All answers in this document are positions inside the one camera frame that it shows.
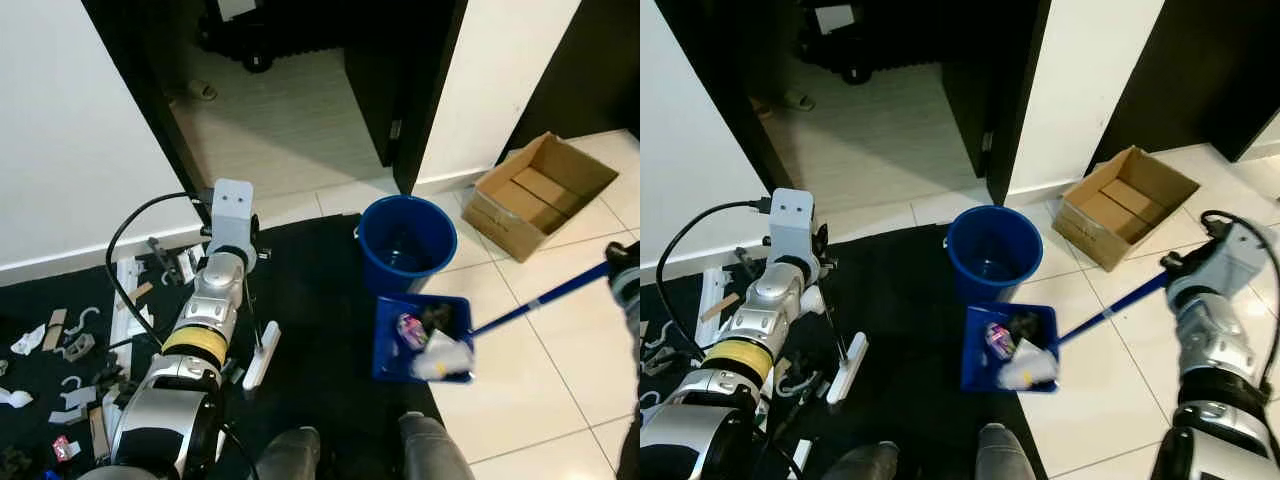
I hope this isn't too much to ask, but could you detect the white wrapper with yellow mark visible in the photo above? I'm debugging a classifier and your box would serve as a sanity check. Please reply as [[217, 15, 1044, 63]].
[[412, 330, 475, 381], [1000, 340, 1061, 391]]

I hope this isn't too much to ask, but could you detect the blue long-handled dustpan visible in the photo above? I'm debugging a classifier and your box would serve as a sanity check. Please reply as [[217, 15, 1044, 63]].
[[960, 270, 1171, 394], [372, 260, 613, 385]]

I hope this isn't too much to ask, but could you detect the white hand brush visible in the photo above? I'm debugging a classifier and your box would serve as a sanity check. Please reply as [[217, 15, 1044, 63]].
[[240, 275, 283, 392], [815, 290, 869, 406]]

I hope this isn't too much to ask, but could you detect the open cardboard box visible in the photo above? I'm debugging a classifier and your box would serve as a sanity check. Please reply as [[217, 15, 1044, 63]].
[[462, 131, 620, 264], [1051, 146, 1202, 272]]

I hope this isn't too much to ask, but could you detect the black plastic tool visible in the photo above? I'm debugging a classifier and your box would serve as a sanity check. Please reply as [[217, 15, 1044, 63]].
[[147, 237, 181, 286], [733, 247, 766, 286]]

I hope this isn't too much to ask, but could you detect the blue plastic bucket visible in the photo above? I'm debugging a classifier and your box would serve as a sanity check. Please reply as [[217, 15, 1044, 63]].
[[356, 195, 460, 297], [944, 205, 1045, 304]]

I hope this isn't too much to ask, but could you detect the black cabinet panel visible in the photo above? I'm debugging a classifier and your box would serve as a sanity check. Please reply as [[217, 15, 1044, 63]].
[[1090, 0, 1280, 176], [497, 0, 641, 166]]

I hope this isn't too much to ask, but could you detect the grey robot right leg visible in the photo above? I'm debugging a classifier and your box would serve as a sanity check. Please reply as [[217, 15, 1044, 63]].
[[398, 411, 473, 480], [973, 422, 1048, 480]]

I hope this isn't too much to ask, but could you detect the grey robot leg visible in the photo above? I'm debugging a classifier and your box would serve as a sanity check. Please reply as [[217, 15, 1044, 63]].
[[254, 426, 322, 480], [398, 411, 473, 480], [822, 440, 901, 480], [973, 422, 1048, 480]]

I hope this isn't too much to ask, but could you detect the black open door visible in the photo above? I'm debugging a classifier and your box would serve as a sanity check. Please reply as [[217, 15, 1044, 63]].
[[940, 0, 1053, 206], [345, 0, 471, 197]]

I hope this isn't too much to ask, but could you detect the grey robot left leg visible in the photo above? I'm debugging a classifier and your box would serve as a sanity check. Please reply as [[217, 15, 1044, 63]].
[[254, 426, 322, 480], [822, 440, 901, 480]]

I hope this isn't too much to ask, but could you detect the black wheeled cart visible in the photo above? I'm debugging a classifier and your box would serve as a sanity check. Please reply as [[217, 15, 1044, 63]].
[[195, 0, 351, 73], [800, 0, 951, 85]]

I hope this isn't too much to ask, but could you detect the crumpled white paper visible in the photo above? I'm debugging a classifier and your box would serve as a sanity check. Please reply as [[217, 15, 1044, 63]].
[[10, 323, 48, 356]]

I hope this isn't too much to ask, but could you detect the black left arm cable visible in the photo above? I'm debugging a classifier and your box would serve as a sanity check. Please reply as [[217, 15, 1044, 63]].
[[104, 191, 216, 349], [654, 198, 773, 363]]

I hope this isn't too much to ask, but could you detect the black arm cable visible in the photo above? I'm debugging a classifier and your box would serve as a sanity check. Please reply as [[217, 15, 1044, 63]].
[[1200, 208, 1280, 401], [654, 198, 773, 363], [104, 191, 216, 349]]

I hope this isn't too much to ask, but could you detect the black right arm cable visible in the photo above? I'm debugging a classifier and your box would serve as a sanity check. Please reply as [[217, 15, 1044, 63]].
[[1200, 208, 1280, 401]]

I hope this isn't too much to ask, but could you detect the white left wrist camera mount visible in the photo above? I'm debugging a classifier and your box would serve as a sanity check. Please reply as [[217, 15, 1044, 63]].
[[209, 179, 259, 263], [769, 188, 819, 269]]

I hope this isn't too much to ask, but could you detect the black door frame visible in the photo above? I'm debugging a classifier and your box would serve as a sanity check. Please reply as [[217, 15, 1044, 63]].
[[82, 0, 206, 201], [655, 0, 791, 206]]

